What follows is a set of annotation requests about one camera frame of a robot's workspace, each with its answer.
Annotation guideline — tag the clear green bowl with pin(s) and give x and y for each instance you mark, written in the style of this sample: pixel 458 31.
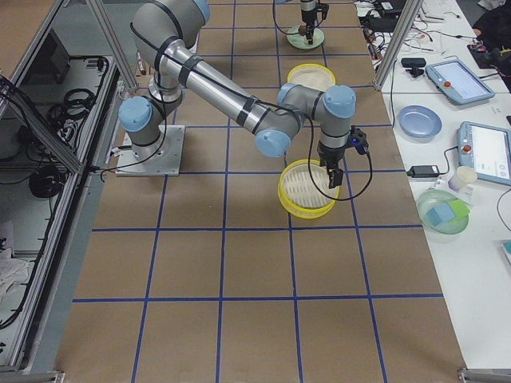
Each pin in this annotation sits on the clear green bowl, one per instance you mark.
pixel 433 197

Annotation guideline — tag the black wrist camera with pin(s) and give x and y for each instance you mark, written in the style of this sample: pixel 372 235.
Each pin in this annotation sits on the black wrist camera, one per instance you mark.
pixel 323 9
pixel 358 141

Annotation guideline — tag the aluminium frame post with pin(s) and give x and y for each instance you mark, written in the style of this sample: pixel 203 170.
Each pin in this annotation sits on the aluminium frame post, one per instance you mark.
pixel 405 21

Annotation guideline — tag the black power adapter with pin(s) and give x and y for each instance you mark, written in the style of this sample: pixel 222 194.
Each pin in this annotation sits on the black power adapter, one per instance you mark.
pixel 423 171

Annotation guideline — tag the black webcam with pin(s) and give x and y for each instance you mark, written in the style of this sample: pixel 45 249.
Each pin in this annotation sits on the black webcam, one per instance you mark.
pixel 414 65

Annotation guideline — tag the blue teach pendant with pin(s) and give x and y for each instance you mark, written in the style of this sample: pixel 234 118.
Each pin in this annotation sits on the blue teach pendant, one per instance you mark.
pixel 485 149
pixel 455 80

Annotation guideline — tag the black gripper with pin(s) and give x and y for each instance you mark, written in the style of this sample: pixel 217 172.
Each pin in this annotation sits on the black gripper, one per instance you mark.
pixel 307 17
pixel 330 155

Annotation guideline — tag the near blue teach pendant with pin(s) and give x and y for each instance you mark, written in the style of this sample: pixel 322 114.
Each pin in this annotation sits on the near blue teach pendant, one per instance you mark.
pixel 485 149

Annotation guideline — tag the white paper cup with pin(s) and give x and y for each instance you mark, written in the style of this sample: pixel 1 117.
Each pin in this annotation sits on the white paper cup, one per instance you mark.
pixel 462 177

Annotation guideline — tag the green sponge block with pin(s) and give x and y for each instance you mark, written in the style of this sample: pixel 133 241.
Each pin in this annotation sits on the green sponge block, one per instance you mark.
pixel 459 208

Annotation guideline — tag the yellow bamboo steamer basket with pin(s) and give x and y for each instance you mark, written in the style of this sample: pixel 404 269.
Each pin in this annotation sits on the yellow bamboo steamer basket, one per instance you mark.
pixel 303 190

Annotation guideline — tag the blue sponge block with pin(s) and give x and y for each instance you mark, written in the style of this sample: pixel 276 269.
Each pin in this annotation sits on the blue sponge block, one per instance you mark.
pixel 439 215

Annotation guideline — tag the yellow steamer with paper liner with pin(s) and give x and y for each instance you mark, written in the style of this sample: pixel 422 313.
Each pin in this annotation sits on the yellow steamer with paper liner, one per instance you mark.
pixel 313 76

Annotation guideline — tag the far blue teach pendant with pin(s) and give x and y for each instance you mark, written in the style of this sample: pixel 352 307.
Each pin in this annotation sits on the far blue teach pendant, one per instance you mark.
pixel 455 80

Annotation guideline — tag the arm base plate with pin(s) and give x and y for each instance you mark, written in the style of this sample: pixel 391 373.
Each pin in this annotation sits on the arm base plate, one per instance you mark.
pixel 158 159

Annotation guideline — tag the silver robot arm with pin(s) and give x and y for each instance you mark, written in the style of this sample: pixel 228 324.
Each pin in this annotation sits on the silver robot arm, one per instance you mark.
pixel 165 31
pixel 304 5

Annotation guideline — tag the light green plate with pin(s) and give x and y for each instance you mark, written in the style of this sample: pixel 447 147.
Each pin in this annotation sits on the light green plate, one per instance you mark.
pixel 300 41

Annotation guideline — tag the blue plate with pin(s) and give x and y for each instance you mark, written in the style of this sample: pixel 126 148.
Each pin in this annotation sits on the blue plate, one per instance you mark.
pixel 419 123

